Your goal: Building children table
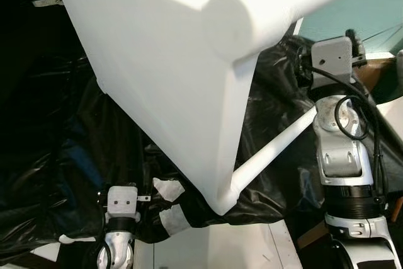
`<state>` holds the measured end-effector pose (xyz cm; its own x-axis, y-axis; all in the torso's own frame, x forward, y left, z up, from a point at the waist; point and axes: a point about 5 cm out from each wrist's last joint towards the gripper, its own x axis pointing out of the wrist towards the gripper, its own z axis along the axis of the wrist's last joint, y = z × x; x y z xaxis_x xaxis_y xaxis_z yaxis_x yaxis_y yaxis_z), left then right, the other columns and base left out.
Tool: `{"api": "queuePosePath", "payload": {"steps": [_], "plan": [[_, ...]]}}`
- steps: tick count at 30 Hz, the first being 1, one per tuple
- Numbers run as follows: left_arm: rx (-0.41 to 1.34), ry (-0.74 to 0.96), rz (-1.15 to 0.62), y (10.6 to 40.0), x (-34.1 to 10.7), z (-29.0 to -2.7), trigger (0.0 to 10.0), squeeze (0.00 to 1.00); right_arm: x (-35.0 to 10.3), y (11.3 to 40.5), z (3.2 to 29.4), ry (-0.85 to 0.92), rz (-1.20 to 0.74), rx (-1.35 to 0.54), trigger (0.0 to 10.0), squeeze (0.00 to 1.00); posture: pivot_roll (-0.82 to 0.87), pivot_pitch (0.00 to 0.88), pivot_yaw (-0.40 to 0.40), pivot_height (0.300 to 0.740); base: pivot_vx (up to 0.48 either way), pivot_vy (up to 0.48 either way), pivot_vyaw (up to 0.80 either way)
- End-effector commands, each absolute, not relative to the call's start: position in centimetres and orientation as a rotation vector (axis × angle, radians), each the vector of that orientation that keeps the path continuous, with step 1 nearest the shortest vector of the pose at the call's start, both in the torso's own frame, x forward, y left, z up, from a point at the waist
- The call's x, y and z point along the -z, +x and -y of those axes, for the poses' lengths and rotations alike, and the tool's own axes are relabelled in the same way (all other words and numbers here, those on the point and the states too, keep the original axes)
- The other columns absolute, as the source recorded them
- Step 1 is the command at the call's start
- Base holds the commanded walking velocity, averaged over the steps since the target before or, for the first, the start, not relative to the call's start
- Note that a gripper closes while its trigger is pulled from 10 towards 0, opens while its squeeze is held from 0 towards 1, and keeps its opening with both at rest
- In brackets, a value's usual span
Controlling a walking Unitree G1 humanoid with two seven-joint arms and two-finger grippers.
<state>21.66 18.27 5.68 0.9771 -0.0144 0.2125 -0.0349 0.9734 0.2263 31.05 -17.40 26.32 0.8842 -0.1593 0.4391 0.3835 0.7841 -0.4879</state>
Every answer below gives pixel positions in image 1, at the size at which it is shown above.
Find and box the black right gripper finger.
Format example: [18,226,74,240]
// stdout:
[345,28,367,67]

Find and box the black wall strip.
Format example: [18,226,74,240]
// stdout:
[291,20,305,38]

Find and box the grey cushion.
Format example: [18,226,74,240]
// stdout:
[395,49,403,88]

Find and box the black door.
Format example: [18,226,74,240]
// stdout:
[0,0,92,87]

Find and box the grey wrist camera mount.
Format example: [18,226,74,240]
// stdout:
[106,184,140,217]
[312,36,355,85]

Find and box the brown wooden table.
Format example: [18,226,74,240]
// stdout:
[356,55,397,94]

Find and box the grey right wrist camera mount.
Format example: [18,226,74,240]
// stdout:
[312,36,355,85]

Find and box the white paper scrap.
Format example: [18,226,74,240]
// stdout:
[153,178,187,205]
[161,206,193,236]

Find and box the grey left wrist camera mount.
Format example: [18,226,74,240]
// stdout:
[106,184,140,217]

